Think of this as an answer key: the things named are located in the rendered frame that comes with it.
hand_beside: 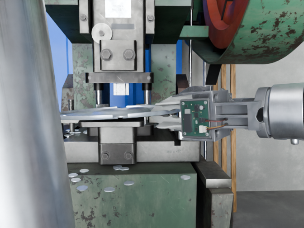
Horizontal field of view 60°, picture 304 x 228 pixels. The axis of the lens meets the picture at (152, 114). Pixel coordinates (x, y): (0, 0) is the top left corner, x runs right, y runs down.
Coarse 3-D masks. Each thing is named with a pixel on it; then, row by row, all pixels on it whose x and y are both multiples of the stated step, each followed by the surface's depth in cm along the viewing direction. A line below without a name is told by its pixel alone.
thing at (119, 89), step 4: (116, 84) 81; (120, 84) 81; (124, 84) 81; (128, 84) 82; (116, 88) 81; (120, 88) 81; (124, 88) 81; (128, 88) 82; (116, 92) 81; (120, 92) 81; (124, 92) 81; (128, 92) 82
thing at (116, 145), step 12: (84, 120) 56; (96, 120) 56; (108, 120) 56; (120, 120) 56; (132, 120) 56; (144, 120) 57; (108, 132) 67; (120, 132) 67; (132, 132) 67; (108, 144) 67; (120, 144) 67; (132, 144) 68; (108, 156) 68; (120, 156) 68; (132, 156) 68
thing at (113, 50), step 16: (96, 0) 72; (112, 0) 72; (128, 0) 72; (144, 0) 73; (96, 16) 73; (112, 16) 73; (128, 16) 73; (144, 16) 73; (96, 32) 72; (112, 32) 73; (128, 32) 74; (144, 32) 74; (96, 48) 74; (112, 48) 71; (128, 48) 71; (144, 48) 74; (96, 64) 74; (112, 64) 71; (128, 64) 72; (144, 64) 75
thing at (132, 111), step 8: (152, 104) 71; (64, 112) 62; (72, 112) 65; (80, 112) 65; (88, 112) 63; (96, 112) 55; (104, 112) 54; (112, 112) 53; (120, 112) 53; (128, 112) 53; (136, 112) 54; (144, 112) 46; (152, 112) 46; (160, 112) 47; (168, 112) 49; (176, 112) 51
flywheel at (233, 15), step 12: (204, 0) 111; (216, 0) 106; (240, 0) 80; (204, 12) 111; (216, 12) 103; (228, 12) 91; (240, 12) 71; (216, 24) 97; (228, 24) 91; (216, 36) 94; (228, 36) 80
